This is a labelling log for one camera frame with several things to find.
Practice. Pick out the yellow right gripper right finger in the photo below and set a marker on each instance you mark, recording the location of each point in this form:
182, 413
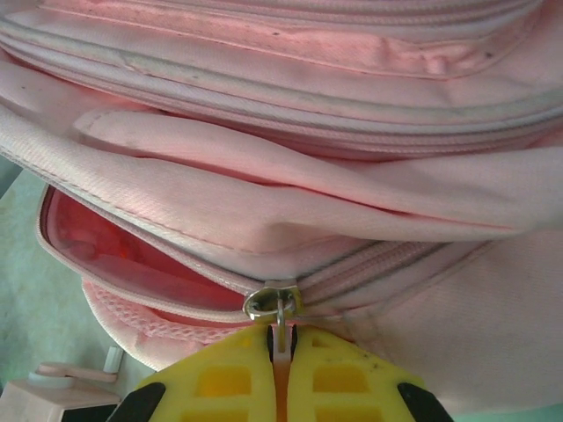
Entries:
343, 387

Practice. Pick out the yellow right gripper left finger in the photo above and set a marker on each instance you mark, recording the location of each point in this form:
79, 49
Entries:
220, 387

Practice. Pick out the pink backpack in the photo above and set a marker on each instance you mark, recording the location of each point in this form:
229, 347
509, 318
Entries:
264, 176

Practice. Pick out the pink pencil sharpener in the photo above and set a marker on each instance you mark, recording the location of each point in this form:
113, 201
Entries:
26, 400

